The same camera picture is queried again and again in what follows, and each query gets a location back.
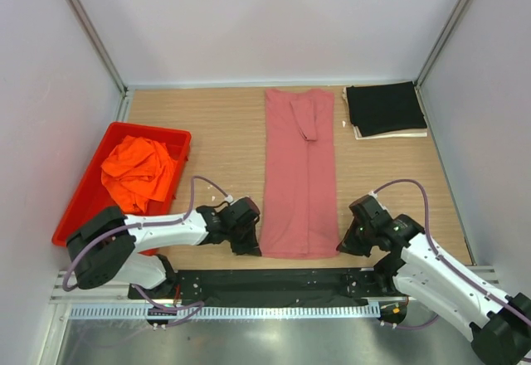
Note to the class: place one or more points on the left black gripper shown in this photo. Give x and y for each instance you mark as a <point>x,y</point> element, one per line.
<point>247,240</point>

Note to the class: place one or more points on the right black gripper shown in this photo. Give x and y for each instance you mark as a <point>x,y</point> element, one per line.
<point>355,240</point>

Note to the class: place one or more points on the folded black t shirt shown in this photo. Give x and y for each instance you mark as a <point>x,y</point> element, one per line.
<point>386,108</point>

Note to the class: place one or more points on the white slotted cable duct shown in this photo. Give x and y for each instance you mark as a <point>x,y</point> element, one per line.
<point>147,312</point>

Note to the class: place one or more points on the orange t shirt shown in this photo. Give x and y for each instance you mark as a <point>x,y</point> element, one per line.
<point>138,171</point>

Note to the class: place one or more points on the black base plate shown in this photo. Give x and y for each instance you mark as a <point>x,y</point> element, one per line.
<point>206,284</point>

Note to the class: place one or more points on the pink polo t shirt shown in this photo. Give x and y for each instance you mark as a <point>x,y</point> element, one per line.
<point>300,214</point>

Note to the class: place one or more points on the red plastic bin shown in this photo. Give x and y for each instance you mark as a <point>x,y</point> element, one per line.
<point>91,197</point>

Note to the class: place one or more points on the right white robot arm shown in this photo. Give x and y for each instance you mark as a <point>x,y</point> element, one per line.
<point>496,324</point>

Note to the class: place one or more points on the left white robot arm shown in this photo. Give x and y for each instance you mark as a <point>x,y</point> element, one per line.
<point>113,246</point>

